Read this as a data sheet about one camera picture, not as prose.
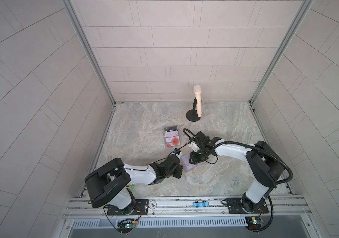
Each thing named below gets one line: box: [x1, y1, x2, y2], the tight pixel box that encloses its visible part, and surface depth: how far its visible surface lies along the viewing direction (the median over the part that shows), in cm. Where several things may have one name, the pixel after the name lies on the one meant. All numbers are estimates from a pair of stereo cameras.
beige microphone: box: [193, 84, 202, 118], surface depth 93 cm
